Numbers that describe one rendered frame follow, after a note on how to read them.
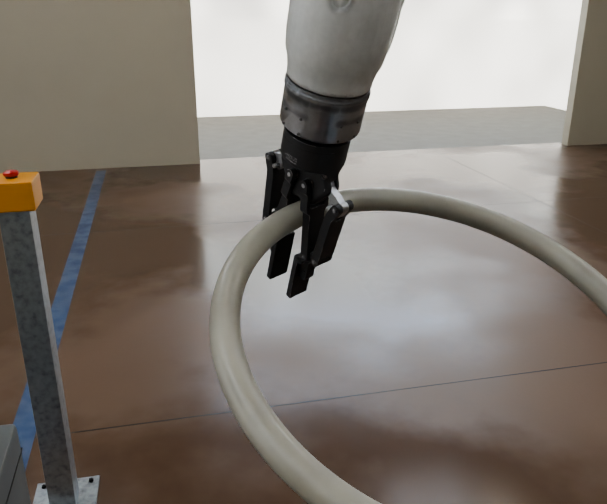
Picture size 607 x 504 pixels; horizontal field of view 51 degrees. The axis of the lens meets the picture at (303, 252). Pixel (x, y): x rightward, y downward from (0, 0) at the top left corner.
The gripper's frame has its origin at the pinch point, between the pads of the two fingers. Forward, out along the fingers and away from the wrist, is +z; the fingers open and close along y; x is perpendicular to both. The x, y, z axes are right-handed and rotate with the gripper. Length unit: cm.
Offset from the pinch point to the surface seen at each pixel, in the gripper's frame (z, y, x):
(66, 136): 302, -499, 180
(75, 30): 207, -525, 208
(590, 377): 142, 13, 190
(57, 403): 112, -75, -6
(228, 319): -10.0, 10.8, -18.6
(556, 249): -9.6, 22.0, 22.9
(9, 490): 51, -20, -34
